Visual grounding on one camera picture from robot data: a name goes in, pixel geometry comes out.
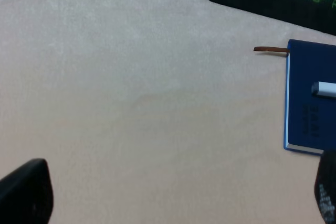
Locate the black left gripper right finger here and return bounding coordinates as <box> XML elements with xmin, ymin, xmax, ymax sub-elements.
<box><xmin>314</xmin><ymin>150</ymin><xmax>335</xmax><ymax>224</ymax></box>

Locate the brown ribbon bookmark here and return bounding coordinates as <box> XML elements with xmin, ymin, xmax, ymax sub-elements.
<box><xmin>253</xmin><ymin>47</ymin><xmax>290</xmax><ymax>57</ymax></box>

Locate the white marker pen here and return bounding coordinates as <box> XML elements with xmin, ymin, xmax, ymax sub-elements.
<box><xmin>311</xmin><ymin>81</ymin><xmax>336</xmax><ymax>99</ymax></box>

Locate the dark blue notebook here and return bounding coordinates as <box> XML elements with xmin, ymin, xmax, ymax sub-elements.
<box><xmin>283</xmin><ymin>39</ymin><xmax>335</xmax><ymax>155</ymax></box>

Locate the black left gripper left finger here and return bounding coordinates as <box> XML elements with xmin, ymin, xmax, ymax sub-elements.
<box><xmin>1</xmin><ymin>158</ymin><xmax>54</xmax><ymax>223</ymax></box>

